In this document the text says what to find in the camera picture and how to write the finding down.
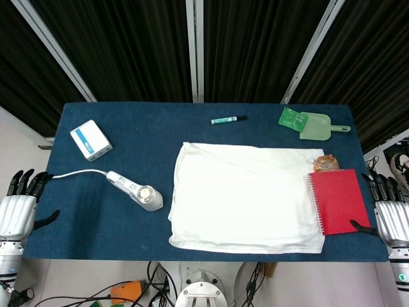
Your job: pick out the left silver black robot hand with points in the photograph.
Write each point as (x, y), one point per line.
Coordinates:
(17, 214)

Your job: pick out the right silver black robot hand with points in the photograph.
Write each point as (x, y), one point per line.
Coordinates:
(393, 220)

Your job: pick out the white handheld steamer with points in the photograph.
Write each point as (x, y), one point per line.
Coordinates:
(145, 195)

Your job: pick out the silver robot base column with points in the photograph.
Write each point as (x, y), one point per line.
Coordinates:
(201, 288)

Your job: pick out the white cloth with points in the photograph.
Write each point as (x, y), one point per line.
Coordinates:
(239, 198)

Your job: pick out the red spiral notebook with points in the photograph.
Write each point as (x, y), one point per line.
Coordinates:
(342, 201)

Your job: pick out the white and black shoe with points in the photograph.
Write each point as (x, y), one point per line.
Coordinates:
(401, 166)

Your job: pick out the orange snack packet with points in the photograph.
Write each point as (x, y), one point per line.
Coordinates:
(326, 163)

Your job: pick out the white and blue box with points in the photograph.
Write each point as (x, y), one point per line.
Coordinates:
(91, 140)

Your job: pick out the green board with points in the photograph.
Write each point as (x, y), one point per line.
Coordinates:
(97, 303)

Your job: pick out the pale green plastic dustpan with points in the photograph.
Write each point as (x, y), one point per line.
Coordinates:
(316, 128)

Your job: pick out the orange device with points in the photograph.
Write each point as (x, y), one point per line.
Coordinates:
(126, 291)

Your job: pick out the green foil packet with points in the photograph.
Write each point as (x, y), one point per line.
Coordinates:
(290, 120)

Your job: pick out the black curtain panel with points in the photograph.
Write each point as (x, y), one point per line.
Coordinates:
(370, 64)
(128, 48)
(255, 48)
(19, 64)

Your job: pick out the dark blue table mat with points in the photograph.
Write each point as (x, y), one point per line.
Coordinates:
(143, 128)

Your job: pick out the green marker pen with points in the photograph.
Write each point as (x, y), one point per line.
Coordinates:
(225, 120)

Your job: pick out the grey metal frame post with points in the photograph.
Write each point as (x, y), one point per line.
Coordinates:
(311, 48)
(54, 48)
(195, 51)

